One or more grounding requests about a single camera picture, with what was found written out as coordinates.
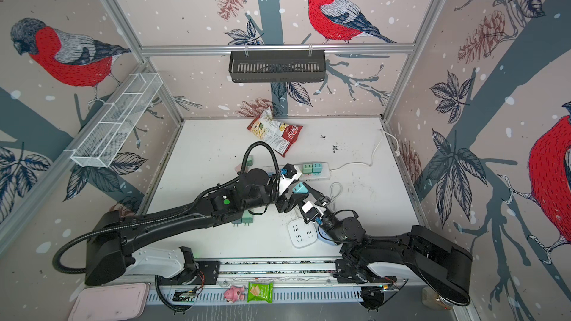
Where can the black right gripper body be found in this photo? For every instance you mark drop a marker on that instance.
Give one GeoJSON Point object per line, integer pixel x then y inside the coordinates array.
{"type": "Point", "coordinates": [331, 218]}

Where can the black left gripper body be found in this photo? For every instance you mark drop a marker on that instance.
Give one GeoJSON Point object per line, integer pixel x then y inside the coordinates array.
{"type": "Point", "coordinates": [282, 201]}

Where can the teal plug adapter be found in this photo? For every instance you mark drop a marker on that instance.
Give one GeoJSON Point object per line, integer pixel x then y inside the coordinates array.
{"type": "Point", "coordinates": [317, 168]}
{"type": "Point", "coordinates": [301, 192]}

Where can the light green plug adapter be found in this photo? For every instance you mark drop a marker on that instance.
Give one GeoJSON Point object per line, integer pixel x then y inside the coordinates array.
{"type": "Point", "coordinates": [307, 168]}

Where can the white multicolour power strip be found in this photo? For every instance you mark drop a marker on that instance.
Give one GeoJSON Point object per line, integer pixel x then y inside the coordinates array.
{"type": "Point", "coordinates": [325, 175]}

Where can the green plug adapter front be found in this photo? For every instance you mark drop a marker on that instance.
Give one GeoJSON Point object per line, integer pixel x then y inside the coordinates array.
{"type": "Point", "coordinates": [246, 220]}

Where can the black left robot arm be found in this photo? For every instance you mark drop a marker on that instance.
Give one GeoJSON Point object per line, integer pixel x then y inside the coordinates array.
{"type": "Point", "coordinates": [105, 253]}

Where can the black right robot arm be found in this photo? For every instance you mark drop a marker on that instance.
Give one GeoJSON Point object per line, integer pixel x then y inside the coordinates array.
{"type": "Point", "coordinates": [436, 261]}

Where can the blue square power socket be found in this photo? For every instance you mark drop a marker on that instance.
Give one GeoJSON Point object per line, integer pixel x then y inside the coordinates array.
{"type": "Point", "coordinates": [323, 237]}

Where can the white square power socket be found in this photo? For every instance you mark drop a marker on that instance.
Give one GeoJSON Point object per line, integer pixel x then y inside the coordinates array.
{"type": "Point", "coordinates": [302, 235]}

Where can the red white chips bag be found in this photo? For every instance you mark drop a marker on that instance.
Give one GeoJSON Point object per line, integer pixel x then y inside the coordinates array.
{"type": "Point", "coordinates": [278, 135]}

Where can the green snack packet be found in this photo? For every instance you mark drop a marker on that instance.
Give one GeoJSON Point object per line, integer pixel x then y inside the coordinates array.
{"type": "Point", "coordinates": [263, 292]}

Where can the pink toy pig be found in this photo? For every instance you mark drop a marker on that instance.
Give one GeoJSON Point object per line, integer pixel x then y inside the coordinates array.
{"type": "Point", "coordinates": [235, 294]}

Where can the glass jar with lid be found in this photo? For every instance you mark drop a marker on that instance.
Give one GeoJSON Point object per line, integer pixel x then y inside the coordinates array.
{"type": "Point", "coordinates": [434, 301]}

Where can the pink tray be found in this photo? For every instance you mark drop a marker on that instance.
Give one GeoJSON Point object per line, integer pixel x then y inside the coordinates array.
{"type": "Point", "coordinates": [117, 302]}

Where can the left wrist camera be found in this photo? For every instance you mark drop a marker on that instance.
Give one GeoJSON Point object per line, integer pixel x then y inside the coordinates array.
{"type": "Point", "coordinates": [288, 175]}

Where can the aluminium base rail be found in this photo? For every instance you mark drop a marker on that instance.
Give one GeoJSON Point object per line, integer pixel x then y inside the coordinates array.
{"type": "Point", "coordinates": [294, 280]}

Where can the black hanging wire basket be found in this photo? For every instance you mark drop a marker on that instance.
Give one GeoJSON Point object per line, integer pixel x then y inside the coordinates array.
{"type": "Point", "coordinates": [277, 66]}

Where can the white wire mesh shelf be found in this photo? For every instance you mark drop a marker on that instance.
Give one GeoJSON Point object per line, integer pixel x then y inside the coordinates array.
{"type": "Point", "coordinates": [105, 140]}

